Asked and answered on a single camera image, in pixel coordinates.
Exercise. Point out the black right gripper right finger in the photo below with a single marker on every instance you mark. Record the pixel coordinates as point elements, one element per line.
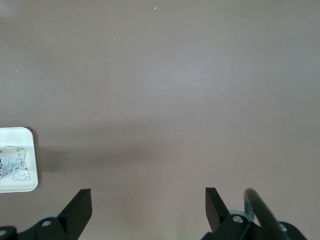
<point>217,217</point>

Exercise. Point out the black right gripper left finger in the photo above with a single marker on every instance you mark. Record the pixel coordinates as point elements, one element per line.
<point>75,215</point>

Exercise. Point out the blue milk carton green cap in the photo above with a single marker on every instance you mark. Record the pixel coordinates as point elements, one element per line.
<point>12,160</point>

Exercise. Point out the white rabbit print tray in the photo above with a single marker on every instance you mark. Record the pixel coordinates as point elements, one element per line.
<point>15,137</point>

